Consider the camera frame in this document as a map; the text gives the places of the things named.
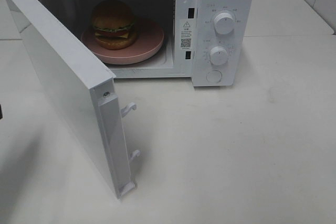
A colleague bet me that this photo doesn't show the burger with lettuce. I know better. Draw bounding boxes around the burger with lettuce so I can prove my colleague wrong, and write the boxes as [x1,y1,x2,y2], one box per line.
[91,0,137,50]

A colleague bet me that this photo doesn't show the white microwave door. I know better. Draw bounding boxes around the white microwave door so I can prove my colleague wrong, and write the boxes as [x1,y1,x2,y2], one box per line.
[6,0,140,198]

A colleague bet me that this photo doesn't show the white upper power knob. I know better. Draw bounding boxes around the white upper power knob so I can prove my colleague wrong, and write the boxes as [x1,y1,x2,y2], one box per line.
[213,12,235,35]

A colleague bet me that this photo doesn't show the white microwave oven body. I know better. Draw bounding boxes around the white microwave oven body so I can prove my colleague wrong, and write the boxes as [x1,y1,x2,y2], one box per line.
[38,0,252,87]

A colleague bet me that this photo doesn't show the pink round plate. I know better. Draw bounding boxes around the pink round plate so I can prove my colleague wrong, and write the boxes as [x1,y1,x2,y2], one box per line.
[81,18,164,65]

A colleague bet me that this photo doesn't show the white lower timer knob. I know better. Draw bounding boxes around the white lower timer knob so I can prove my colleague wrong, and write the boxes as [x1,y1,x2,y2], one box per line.
[209,46,229,66]

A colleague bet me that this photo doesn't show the dark left gripper edge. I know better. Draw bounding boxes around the dark left gripper edge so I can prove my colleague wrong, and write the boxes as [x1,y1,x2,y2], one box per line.
[0,105,3,119]

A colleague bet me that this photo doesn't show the round white door button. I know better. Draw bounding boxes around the round white door button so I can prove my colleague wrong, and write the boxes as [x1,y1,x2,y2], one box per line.
[206,70,222,83]

